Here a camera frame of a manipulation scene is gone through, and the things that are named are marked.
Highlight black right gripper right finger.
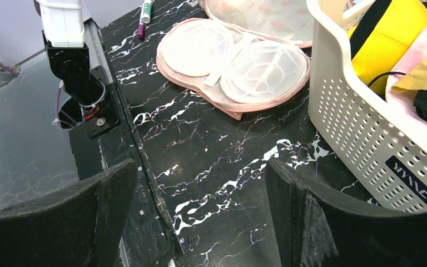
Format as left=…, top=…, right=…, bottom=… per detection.
left=265, top=159, right=427, bottom=266

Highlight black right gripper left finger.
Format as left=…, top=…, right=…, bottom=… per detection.
left=0, top=159, right=138, bottom=266

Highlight orange floral bra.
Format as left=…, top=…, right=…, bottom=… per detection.
left=156, top=1, right=313, bottom=120

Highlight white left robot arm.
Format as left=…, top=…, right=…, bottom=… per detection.
left=34, top=1, right=106, bottom=109

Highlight pink bra in basket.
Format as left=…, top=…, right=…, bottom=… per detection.
left=385, top=27, right=427, bottom=135

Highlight cream perforated plastic basket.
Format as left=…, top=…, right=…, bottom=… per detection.
left=307, top=1, right=427, bottom=213

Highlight green white tube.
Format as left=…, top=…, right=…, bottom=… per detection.
left=137, top=0, right=152, bottom=39

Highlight yellow garment in basket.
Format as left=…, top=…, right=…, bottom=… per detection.
left=348, top=0, right=427, bottom=96

